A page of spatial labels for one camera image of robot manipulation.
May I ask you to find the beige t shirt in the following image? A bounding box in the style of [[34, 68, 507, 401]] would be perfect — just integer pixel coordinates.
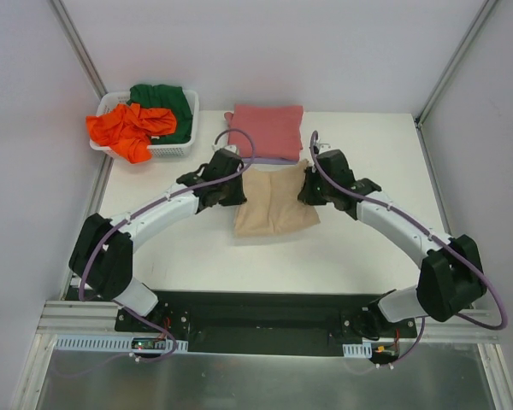
[[234, 160, 320, 237]]

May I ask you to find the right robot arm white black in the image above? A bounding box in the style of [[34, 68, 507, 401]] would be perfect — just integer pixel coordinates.
[[298, 148, 486, 340]]

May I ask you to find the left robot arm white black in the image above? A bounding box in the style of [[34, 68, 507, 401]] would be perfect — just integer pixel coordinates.
[[68, 149, 246, 333]]

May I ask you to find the lavender folded t shirt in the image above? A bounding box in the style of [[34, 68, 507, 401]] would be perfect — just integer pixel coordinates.
[[242, 157, 298, 166]]

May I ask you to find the pink folded t shirt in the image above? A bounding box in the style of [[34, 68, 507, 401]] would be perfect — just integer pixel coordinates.
[[224, 104, 304, 161]]

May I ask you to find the green t shirt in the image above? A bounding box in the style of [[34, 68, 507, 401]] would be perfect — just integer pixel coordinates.
[[127, 83, 193, 146]]

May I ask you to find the orange t shirt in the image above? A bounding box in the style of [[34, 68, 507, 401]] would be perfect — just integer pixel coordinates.
[[85, 103, 177, 164]]

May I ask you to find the white plastic basket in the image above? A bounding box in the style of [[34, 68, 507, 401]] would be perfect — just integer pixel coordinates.
[[85, 85, 199, 164]]

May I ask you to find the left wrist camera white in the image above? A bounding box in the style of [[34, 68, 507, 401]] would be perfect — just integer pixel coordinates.
[[212, 144, 239, 155]]

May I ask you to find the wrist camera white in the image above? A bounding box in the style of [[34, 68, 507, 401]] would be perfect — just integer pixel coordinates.
[[311, 142, 333, 155], [212, 144, 239, 155]]

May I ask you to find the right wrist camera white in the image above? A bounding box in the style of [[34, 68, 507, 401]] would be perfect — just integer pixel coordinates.
[[311, 142, 333, 155]]

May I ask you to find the right aluminium frame post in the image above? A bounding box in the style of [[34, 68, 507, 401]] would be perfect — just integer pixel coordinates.
[[415, 0, 500, 130]]

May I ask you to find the aluminium frame post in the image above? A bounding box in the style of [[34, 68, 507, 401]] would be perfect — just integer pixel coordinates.
[[48, 0, 108, 98], [415, 0, 500, 130]]

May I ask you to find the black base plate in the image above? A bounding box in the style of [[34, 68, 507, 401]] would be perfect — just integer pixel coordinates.
[[114, 290, 418, 357]]

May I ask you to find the right white cable duct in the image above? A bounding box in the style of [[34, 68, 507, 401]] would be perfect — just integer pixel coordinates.
[[342, 342, 373, 359]]

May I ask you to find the white cable duct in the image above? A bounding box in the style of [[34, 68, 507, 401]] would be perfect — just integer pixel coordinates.
[[56, 335, 188, 354], [342, 342, 373, 359]]

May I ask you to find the left aluminium frame post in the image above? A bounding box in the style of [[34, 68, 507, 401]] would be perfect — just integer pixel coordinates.
[[48, 0, 108, 98]]

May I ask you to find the left white cable duct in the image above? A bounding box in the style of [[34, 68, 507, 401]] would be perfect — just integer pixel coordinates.
[[56, 335, 188, 354]]

